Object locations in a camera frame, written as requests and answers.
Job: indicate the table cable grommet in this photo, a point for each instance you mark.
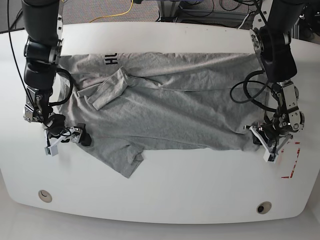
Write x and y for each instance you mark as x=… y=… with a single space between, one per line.
x=264 y=207
x=45 y=196

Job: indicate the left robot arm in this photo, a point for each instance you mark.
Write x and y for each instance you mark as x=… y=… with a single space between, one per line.
x=271 y=88

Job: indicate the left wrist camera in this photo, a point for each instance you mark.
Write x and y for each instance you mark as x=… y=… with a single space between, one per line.
x=270 y=157

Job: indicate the red tape rectangle marking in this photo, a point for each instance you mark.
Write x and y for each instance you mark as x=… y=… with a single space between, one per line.
x=288 y=159

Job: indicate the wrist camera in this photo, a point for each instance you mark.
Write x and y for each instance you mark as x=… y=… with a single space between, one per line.
x=270 y=157
x=51 y=150

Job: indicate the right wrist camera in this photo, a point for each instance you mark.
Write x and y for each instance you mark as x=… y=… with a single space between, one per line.
x=51 y=150

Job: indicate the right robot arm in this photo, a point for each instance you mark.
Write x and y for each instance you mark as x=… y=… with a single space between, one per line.
x=43 y=24

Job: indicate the left table cable grommet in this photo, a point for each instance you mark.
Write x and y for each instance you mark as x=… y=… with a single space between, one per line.
x=45 y=196

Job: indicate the grey t-shirt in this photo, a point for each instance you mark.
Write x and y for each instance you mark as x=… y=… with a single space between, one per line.
x=134 y=102

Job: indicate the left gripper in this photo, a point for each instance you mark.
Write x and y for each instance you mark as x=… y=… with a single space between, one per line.
x=272 y=136

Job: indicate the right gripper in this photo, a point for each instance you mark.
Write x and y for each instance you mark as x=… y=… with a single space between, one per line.
x=75 y=134

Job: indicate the right table cable grommet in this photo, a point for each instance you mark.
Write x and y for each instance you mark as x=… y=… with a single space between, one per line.
x=264 y=207

